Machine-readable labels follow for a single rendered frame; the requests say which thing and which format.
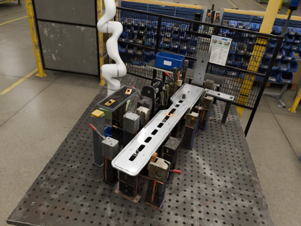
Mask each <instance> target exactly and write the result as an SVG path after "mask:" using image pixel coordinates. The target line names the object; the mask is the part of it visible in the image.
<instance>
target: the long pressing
mask: <svg viewBox="0 0 301 226"><path fill-rule="evenodd" d="M188 91H189V93H188ZM203 91H204V88H201V87H197V86H194V85H190V84H187V83H184V84H183V85H182V86H181V87H180V88H179V89H178V90H177V91H176V93H175V94H174V95H173V96H172V97H171V98H170V101H171V102H172V103H173V104H172V105H171V106H170V108H169V109H167V110H160V111H159V112H158V113H157V114H156V115H155V116H154V117H153V118H152V119H151V120H150V121H149V122H148V123H147V124H146V125H145V126H144V127H143V128H142V129H141V131H140V132H139V133H138V134H137V135H136V136H135V137H134V138H133V139H132V140H131V141H130V142H129V143H128V144H127V145H126V146H125V147H124V148H123V149H122V151H121V152H120V153H119V154H118V155H117V156H116V157H115V158H114V159H113V160H112V161H111V166H112V167H113V168H114V169H117V170H119V171H121V172H123V173H125V174H127V175H130V176H137V175H139V173H140V172H141V171H142V169H143V168H144V167H145V165H146V164H147V163H148V161H149V160H150V157H151V155H152V154H153V153H154V152H156V151H157V149H158V148H159V147H160V145H161V144H162V143H163V141H164V140H165V139H166V138H167V136H168V135H169V134H170V132H171V131H172V130H173V128H174V127H175V125H176V124H177V123H178V122H179V120H180V119H181V118H182V116H183V115H184V113H185V112H186V111H187V109H188V107H189V106H190V105H191V106H192V107H193V106H194V105H195V103H196V102H197V101H198V99H199V98H200V96H201V95H202V94H203ZM183 93H185V94H186V97H185V99H182V95H183ZM180 100H181V101H183V102H182V103H179V101H180ZM176 104H178V105H179V107H175V106H176ZM172 109H176V110H175V112H174V113H173V114H174V115H175V116H174V117H171V116H169V117H170V118H169V119H168V120H167V121H166V122H162V120H163V119H164V118H165V117H166V116H167V115H165V114H164V113H165V112H167V113H169V112H170V111H171V110H172ZM160 123H163V126H162V127H161V128H158V127H157V126H158V125H159V124H160ZM154 130H158V132H157V133H156V134H155V135H152V134H151V133H152V132H153V131H154ZM148 137H151V138H152V139H151V140H150V141H149V142H148V143H146V142H144V141H145V140H146V139H147V138H148ZM141 145H144V146H145V147H144V148H143V149H142V151H141V152H139V153H138V154H137V155H138V156H137V157H136V158H135V159H134V160H133V161H130V160H129V158H130V157H131V156H132V155H133V154H136V149H138V148H139V147H140V146H141Z"/></svg>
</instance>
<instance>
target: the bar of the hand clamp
mask: <svg viewBox="0 0 301 226"><path fill-rule="evenodd" d="M173 70H174V83H176V85H177V71H180V68H177V67H175V68H173Z"/></svg>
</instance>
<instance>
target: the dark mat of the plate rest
mask: <svg viewBox="0 0 301 226"><path fill-rule="evenodd" d="M127 89H132V88H129V87H126V86H124V87H123V88H121V89H120V90H118V91H117V92H115V93H114V94H112V95H111V96H109V97H108V98H106V99H105V100H103V101H102V102H100V103H99V105H101V106H104V107H107V108H110V109H114V108H115V107H116V106H118V105H119V104H120V103H122V102H123V101H124V100H126V99H127V98H128V97H130V96H131V95H132V94H133V93H135V92H136V91H137V90H135V89H132V90H131V93H130V94H125V92H126V90H127ZM109 100H115V102H114V103H112V104H111V105H110V106H107V105H105V103H107V102H108V101H109Z"/></svg>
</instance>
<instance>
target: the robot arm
mask: <svg viewBox="0 0 301 226"><path fill-rule="evenodd" d="M104 4H105V14H104V15H103V16H102V17H101V18H100V20H99V21H98V23H97V30H98V31H99V32H101V33H112V36H111V37H110V38H109V39H108V40H107V44H106V45H107V53H108V55H109V56H110V57H111V58H112V59H113V60H114V61H115V62H116V64H106V65H103V66H102V67H101V69H100V72H101V75H102V76H103V77H104V78H105V79H106V81H107V95H108V96H109V95H110V94H112V93H113V92H115V91H116V90H118V89H119V88H120V81H118V80H116V79H114V78H113V77H123V76H125V75H126V72H127V70H126V66H125V65H124V63H123V61H122V60H121V58H120V56H119V53H118V45H117V40H118V38H119V36H120V35H121V33H122V31H123V26H122V24H121V23H120V22H115V21H110V20H111V19H113V18H114V16H115V14H116V5H115V1H114V0H104Z"/></svg>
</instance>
